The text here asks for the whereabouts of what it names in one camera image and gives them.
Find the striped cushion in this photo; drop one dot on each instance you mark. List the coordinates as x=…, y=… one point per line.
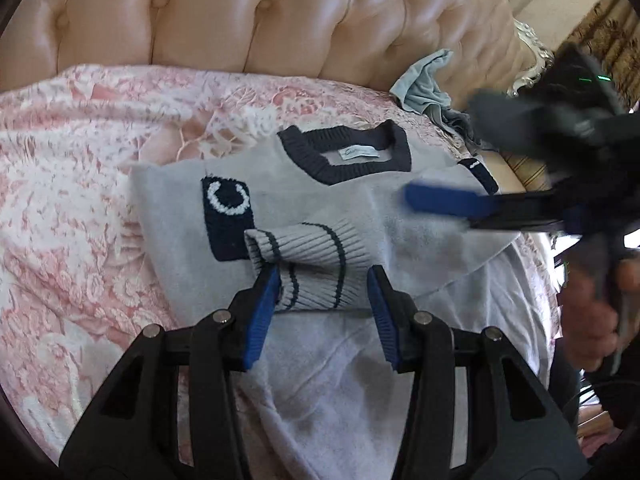
x=530, y=172

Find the pink floral blanket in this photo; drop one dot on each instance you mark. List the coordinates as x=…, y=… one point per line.
x=75, y=210

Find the brown patterned curtain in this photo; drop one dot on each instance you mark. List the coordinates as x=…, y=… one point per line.
x=612, y=20

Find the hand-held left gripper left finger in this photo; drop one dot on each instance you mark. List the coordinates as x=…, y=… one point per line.
x=262, y=325

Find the blue-grey crumpled garment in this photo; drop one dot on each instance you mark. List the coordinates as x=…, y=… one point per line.
x=425, y=90

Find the beige tufted leather sofa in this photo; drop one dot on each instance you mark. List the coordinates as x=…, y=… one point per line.
x=250, y=20

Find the person's right hand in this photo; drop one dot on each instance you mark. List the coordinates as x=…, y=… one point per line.
x=587, y=330

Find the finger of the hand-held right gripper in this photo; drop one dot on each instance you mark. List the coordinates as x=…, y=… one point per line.
x=440, y=200
x=510, y=120

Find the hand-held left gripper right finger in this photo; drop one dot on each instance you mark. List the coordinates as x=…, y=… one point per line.
x=385, y=325

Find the grey sweater navy collar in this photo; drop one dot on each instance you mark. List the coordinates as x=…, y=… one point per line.
x=380, y=240

